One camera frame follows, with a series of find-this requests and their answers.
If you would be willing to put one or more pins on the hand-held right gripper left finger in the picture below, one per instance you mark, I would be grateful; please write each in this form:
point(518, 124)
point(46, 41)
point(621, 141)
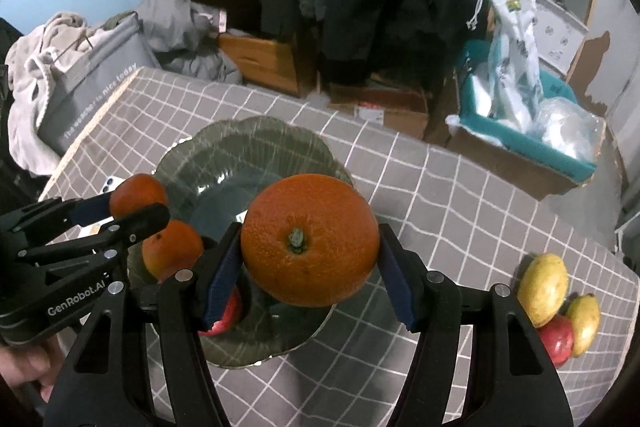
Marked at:
point(222, 272)

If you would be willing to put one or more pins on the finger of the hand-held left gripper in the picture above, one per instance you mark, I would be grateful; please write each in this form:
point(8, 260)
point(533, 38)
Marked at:
point(92, 209)
point(145, 219)

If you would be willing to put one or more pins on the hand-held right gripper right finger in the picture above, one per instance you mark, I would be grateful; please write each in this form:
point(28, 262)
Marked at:
point(397, 277)

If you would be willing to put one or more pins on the small tangerine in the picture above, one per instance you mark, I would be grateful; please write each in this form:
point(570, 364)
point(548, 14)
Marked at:
point(137, 194)

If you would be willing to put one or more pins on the large orange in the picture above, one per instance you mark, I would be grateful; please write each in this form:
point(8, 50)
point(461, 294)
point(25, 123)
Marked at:
point(170, 247)
point(325, 267)

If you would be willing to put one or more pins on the red apple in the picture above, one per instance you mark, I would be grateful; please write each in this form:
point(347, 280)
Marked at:
point(227, 314)
point(555, 339)

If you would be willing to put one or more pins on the dark green glass plate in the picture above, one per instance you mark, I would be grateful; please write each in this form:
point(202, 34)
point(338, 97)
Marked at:
point(235, 167)

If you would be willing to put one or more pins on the yellow pear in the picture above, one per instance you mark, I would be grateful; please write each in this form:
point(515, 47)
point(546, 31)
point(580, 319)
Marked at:
point(585, 322)
point(542, 287)

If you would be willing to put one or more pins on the person's left hand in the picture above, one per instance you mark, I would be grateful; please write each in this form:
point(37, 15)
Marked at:
point(30, 367)

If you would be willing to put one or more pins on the grey fabric laundry bag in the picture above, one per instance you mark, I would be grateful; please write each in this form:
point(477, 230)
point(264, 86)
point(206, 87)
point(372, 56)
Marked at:
point(100, 77)

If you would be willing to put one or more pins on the beige fleece blanket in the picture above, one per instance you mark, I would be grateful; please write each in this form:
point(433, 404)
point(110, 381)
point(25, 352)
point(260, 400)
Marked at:
point(30, 72)

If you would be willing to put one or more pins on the open cardboard box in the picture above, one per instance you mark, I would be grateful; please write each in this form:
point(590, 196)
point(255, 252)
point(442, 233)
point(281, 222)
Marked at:
point(400, 117)

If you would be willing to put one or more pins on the teal plastic crate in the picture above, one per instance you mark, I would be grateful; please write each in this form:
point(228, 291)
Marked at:
point(550, 157)

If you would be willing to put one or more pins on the wooden drawer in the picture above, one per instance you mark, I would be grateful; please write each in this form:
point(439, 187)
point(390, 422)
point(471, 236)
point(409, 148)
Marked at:
point(255, 57)

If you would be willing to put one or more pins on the clear plastic bag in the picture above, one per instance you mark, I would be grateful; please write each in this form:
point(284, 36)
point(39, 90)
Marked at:
point(570, 127)

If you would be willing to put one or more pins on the white printed rice bag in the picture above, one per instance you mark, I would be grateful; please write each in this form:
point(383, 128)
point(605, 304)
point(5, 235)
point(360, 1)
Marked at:
point(515, 57)

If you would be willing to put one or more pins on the white patterned drawer box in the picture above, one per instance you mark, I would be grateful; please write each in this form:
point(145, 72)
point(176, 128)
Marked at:
point(560, 37)

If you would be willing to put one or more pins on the grey door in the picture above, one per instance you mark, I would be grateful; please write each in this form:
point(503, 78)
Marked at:
point(615, 72)

